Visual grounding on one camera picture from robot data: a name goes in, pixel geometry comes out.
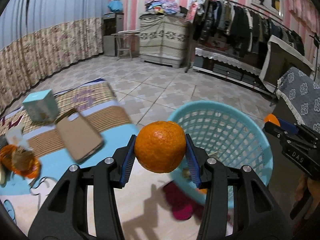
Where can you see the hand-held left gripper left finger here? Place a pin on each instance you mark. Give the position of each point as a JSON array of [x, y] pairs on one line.
[[127, 160]]

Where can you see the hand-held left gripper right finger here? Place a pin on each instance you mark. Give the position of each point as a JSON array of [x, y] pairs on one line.
[[192, 165]]

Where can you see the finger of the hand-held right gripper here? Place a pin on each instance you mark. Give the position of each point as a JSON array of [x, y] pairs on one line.
[[273, 130], [290, 128]]

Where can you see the orange peel piece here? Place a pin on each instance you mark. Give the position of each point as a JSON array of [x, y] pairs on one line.
[[272, 119]]

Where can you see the tangerine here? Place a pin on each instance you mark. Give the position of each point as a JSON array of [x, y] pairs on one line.
[[160, 146]]

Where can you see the light blue plastic basket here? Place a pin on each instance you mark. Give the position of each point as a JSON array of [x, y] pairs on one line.
[[225, 130]]

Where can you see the person's right hand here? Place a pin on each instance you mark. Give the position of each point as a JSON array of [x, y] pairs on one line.
[[303, 192]]

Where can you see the blue patterned cloth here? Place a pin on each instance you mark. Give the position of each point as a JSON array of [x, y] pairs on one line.
[[300, 97]]

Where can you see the cartoon printed blanket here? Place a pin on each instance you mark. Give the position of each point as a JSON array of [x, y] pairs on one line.
[[112, 120]]

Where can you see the brown phone case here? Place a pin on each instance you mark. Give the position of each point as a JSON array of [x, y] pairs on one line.
[[80, 135]]

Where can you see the white framed dark board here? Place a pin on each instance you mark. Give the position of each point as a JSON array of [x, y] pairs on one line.
[[282, 67]]

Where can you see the low metal shelf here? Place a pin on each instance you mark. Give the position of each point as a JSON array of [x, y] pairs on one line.
[[232, 73]]

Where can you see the white lace cloth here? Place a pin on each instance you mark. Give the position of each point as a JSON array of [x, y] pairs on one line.
[[225, 58]]

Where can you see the black tripod stand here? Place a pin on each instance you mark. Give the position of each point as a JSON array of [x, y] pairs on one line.
[[315, 37]]

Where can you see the metal clothes rack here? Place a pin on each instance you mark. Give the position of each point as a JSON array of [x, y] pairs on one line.
[[186, 69]]

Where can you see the orange plastic wrapped item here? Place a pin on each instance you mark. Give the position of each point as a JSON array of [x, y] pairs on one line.
[[27, 167]]

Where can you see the teal cardboard box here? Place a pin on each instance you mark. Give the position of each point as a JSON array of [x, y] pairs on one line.
[[40, 105]]

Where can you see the row of hanging clothes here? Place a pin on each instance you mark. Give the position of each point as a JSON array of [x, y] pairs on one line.
[[237, 27]]

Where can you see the white plastic wrapper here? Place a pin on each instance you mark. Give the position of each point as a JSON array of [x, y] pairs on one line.
[[16, 135]]

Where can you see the grey water dispenser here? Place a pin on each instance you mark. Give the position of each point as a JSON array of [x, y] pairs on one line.
[[110, 37]]

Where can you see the cloth covered cabinet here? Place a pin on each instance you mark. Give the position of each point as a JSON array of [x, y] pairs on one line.
[[162, 40]]

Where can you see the white metal stool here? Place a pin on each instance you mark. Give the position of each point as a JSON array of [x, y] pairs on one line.
[[127, 32]]

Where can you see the pink hanging bag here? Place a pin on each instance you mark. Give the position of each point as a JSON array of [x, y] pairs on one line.
[[192, 11]]

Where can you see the blue bag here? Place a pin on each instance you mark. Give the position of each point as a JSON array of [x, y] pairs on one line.
[[115, 6]]

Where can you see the pile of clothes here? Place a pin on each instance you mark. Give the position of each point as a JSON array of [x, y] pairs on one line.
[[162, 3]]

